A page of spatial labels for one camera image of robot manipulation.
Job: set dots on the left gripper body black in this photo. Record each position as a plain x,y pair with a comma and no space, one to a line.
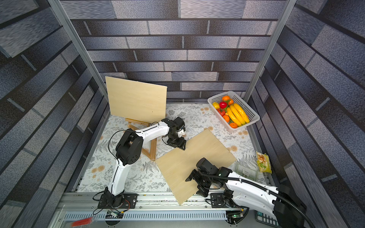
179,142

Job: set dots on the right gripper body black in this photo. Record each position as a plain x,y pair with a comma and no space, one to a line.
196,176

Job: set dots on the plywood board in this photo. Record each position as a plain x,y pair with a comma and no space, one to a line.
136,100
177,164

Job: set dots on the wooden easel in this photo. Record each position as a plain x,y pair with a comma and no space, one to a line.
138,122
149,149

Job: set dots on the white plastic basket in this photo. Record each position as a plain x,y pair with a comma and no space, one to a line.
252,115

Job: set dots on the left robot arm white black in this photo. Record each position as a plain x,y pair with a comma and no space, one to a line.
128,151

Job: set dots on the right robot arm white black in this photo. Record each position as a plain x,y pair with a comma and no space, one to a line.
279,203

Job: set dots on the green clear plastic bag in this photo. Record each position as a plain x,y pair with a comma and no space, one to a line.
246,172

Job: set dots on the red strawberry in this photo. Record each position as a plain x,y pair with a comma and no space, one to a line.
222,112

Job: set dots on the yellow lemon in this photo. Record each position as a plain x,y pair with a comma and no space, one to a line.
216,105

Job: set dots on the orange fruit bottom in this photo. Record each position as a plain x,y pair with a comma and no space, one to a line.
231,123

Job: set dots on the orange fruit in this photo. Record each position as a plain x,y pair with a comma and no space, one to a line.
227,100
231,123

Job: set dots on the red apple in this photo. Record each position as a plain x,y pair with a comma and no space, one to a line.
223,105

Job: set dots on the yellow snack packet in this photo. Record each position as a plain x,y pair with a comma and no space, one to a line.
263,163

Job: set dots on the orange fruit top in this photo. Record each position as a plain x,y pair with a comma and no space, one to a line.
227,100

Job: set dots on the yellow banana bunch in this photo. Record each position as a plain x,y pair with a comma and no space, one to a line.
237,114

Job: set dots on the black calculator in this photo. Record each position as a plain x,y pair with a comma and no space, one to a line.
265,219

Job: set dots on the red object on floor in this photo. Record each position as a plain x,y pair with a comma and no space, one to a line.
82,223

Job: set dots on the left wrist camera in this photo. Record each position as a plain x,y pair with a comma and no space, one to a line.
181,132

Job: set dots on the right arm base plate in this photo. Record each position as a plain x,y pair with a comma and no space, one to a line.
218,200

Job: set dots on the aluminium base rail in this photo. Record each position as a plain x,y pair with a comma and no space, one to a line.
150,206

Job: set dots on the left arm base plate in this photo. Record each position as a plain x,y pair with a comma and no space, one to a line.
128,201

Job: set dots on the right aluminium frame post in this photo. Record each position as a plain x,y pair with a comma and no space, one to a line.
289,5

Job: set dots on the aluminium frame post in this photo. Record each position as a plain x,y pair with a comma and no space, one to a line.
75,38
289,5

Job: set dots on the left aluminium frame post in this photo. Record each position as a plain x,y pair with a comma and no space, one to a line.
75,38

